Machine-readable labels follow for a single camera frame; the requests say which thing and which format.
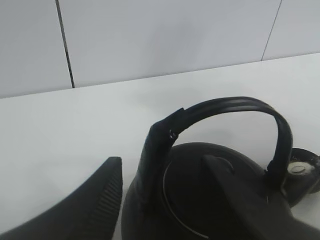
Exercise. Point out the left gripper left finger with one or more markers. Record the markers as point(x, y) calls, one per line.
point(89, 213)

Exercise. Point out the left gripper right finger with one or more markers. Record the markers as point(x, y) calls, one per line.
point(240, 211)

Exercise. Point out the black round teapot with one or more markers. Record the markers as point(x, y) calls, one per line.
point(167, 199)

